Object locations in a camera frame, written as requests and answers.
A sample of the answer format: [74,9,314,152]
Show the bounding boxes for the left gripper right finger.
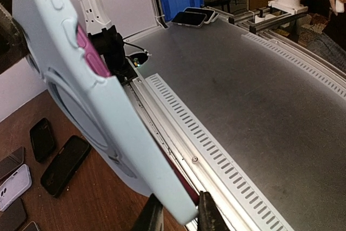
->
[197,192,223,231]

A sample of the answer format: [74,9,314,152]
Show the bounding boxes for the blue storage bin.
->
[161,0,204,22]

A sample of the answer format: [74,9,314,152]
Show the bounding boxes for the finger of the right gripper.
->
[1,0,29,74]

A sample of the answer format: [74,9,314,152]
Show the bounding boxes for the purple smartphone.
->
[0,147,25,181]

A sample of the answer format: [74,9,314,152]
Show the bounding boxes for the stacked phones on bench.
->
[171,8,218,28]

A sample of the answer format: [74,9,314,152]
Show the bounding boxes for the seated person in background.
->
[307,0,345,71]

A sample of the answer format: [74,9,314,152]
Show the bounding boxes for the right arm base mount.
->
[113,57,138,85]

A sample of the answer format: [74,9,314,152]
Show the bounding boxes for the black phone case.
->
[40,135,91,198]
[29,117,56,163]

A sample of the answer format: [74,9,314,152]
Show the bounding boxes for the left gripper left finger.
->
[130,194,164,231]

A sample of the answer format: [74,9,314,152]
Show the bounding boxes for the lilac silicone phone case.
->
[1,164,32,212]

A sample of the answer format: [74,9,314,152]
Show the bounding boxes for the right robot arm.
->
[1,0,129,78]

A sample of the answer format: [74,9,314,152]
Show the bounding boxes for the black phone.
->
[0,198,28,231]
[22,221,40,231]

